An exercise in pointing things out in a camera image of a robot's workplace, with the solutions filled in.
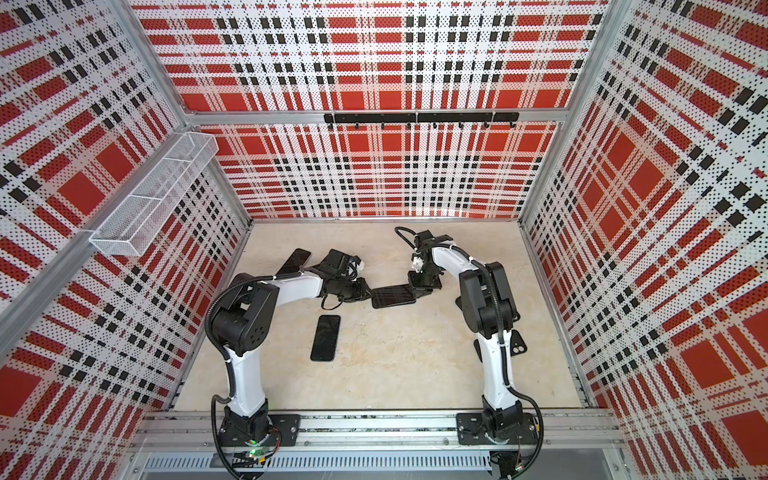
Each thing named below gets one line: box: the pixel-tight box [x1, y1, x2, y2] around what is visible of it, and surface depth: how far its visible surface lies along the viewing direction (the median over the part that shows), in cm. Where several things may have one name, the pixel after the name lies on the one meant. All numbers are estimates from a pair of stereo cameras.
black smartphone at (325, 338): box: [310, 315, 341, 362], surface depth 90 cm
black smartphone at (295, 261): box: [276, 248, 311, 275], surface depth 112 cm
